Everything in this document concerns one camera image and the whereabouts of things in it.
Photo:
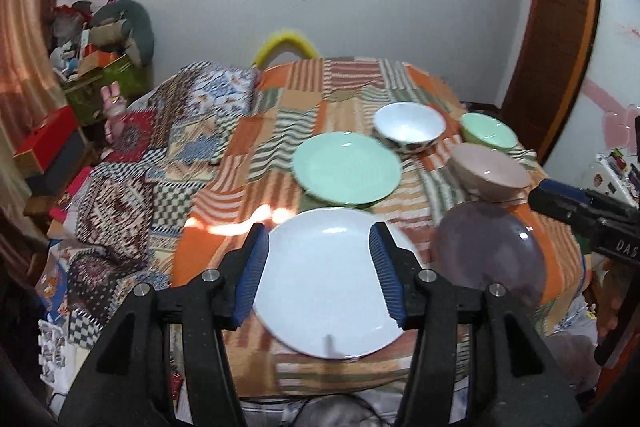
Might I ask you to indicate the orange striped patchwork blanket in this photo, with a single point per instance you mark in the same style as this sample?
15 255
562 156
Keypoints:
295 107

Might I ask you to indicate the grey plush toy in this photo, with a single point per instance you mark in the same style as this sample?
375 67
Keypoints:
132 22

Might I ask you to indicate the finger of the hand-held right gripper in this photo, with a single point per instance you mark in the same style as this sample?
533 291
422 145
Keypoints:
560 199

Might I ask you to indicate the yellow foam tube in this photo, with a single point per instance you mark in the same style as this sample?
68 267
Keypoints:
282 42

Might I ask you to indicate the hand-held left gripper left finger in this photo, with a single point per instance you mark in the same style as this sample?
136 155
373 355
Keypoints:
252 277

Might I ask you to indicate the white bowl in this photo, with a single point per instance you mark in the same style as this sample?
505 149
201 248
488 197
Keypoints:
407 122

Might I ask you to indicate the white cabinet with pink decal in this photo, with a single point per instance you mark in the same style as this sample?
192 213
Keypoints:
617 57

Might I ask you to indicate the checkered patterned quilt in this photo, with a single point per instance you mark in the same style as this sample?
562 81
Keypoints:
130 187

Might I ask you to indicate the pink bowl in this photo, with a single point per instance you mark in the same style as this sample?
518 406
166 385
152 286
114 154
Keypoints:
487 172

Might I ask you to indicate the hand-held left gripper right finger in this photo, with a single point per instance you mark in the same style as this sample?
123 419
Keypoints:
387 277

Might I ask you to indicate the dark blue box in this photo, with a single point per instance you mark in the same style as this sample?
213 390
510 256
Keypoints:
60 169

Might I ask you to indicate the red box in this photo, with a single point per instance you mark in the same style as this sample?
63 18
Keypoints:
47 139

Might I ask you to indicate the purple plate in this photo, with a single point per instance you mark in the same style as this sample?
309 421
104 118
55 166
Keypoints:
487 252

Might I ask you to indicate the green cardboard box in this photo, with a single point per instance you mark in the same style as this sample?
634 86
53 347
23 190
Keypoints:
107 84

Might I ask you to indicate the green plate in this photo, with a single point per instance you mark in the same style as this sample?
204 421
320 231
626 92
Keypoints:
347 167

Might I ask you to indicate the pink bunny toy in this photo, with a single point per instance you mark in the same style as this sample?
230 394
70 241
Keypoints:
114 107

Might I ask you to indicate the orange cardboard box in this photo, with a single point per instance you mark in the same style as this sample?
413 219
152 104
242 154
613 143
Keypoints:
102 61

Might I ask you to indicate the white plate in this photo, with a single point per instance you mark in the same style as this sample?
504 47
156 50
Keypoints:
322 282

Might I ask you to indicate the brown wooden door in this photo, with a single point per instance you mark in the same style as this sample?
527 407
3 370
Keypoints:
555 32

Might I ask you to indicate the striped brown curtain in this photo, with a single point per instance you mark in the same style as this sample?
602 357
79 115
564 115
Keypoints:
30 37

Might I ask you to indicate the green bowl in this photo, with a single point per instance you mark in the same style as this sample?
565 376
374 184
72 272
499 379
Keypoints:
487 132

